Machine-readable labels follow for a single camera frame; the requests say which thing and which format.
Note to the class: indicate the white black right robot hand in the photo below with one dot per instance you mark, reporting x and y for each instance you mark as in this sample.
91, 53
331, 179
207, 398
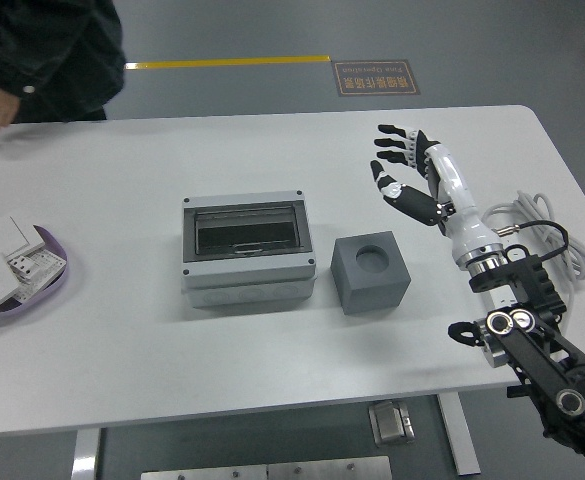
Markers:
454, 185

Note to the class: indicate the grey electrical enclosure box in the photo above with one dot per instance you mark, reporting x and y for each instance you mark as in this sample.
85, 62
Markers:
247, 272

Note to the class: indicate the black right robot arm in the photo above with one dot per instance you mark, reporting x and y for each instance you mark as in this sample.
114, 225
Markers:
547, 360

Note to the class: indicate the dark grey holed cube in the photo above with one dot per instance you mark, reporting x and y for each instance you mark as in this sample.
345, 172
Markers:
372, 290

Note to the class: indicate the metal floor socket box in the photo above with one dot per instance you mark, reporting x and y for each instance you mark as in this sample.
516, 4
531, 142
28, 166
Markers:
391, 422

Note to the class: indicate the person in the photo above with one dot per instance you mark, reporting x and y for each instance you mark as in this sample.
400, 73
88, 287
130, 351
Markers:
62, 50

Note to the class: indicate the white power strip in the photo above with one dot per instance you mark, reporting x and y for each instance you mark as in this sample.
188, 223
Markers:
501, 300

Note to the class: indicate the brown floor sign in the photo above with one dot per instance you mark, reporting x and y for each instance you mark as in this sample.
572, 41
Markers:
376, 77

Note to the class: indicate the white perforated plastic part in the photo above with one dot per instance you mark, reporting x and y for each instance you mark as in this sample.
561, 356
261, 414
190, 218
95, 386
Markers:
34, 270

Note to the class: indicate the purple tray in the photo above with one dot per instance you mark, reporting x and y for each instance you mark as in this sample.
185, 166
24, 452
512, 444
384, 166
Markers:
54, 287

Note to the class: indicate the yellow floor tape line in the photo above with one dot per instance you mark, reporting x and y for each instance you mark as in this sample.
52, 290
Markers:
222, 63

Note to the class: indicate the white table leg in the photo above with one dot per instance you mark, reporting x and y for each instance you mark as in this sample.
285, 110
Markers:
461, 440
86, 455

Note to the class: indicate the white switch panel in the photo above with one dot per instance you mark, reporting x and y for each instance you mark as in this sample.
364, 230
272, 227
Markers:
9, 232

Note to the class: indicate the steel base plate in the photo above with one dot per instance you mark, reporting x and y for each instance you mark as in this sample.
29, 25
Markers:
267, 470

